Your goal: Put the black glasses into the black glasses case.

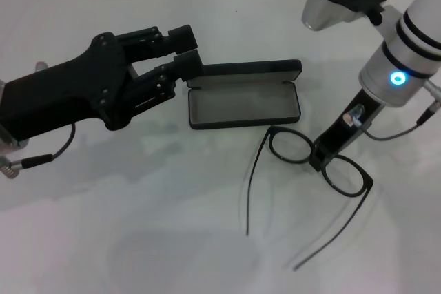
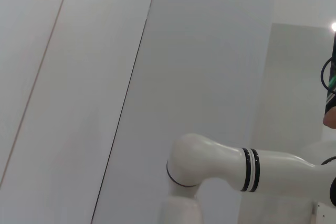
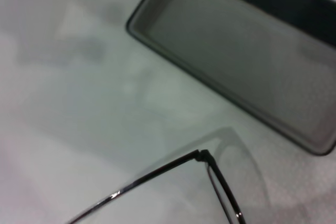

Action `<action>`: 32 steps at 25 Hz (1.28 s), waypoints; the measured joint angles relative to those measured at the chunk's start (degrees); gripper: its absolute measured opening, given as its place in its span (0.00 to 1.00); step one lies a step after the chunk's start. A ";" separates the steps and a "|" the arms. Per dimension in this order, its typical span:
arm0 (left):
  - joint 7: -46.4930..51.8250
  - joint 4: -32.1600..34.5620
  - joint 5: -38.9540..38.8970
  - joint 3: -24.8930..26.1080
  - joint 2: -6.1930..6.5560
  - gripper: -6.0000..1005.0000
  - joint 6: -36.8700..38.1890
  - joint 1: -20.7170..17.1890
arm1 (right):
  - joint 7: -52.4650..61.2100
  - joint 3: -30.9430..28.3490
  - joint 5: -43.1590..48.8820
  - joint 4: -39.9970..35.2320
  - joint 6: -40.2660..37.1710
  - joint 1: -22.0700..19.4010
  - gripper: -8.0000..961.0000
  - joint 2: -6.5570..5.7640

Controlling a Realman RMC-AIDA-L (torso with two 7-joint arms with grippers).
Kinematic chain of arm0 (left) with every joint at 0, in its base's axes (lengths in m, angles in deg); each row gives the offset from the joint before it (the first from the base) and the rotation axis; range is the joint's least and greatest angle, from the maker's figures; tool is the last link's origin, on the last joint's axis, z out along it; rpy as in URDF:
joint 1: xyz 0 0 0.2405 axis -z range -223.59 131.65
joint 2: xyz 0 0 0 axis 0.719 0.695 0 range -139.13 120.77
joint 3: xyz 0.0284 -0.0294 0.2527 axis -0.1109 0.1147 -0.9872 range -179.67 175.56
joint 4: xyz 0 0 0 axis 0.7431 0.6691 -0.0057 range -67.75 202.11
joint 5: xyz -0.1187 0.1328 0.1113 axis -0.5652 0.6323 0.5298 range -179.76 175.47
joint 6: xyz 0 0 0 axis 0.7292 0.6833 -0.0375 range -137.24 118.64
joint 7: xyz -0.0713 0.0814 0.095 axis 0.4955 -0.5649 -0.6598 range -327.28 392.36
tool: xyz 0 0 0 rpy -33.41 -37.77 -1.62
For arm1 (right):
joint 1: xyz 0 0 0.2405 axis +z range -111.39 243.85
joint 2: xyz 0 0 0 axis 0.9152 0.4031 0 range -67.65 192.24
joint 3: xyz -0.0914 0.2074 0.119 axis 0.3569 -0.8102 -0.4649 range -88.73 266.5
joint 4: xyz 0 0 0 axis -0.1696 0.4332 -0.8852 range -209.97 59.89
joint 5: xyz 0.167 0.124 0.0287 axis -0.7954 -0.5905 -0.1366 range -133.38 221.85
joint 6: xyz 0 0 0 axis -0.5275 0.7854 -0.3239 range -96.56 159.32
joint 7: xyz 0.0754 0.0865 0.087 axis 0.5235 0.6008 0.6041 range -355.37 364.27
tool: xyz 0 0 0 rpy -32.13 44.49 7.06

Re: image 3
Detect black glasses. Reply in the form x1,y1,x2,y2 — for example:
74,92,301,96
64,149,247,224

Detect black glasses case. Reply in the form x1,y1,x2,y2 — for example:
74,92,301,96
125,0,336,156

